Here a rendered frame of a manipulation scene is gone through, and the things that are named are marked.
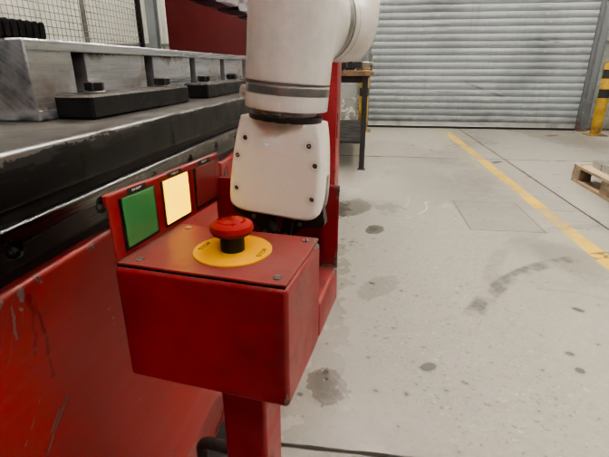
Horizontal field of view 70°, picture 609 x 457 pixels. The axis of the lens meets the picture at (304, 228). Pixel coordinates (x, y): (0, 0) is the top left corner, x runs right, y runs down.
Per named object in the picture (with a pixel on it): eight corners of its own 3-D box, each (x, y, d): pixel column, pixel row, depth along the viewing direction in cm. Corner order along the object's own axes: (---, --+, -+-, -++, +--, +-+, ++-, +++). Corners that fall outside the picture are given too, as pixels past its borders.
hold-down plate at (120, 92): (95, 120, 55) (91, 95, 54) (56, 119, 56) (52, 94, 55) (189, 102, 83) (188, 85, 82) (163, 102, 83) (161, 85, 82)
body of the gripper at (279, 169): (224, 102, 42) (222, 210, 46) (326, 113, 39) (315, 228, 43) (254, 96, 48) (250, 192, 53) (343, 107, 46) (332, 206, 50)
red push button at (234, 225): (245, 267, 38) (242, 228, 36) (203, 262, 39) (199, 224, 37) (261, 250, 41) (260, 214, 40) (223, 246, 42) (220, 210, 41)
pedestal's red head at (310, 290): (288, 409, 37) (285, 213, 31) (130, 374, 42) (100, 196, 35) (337, 297, 55) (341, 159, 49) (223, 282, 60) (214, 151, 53)
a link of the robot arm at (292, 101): (227, 79, 40) (226, 111, 41) (317, 89, 38) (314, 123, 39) (260, 77, 48) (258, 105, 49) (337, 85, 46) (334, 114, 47)
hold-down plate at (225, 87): (208, 98, 92) (207, 83, 91) (184, 98, 93) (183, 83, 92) (247, 91, 120) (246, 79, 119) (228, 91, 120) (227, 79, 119)
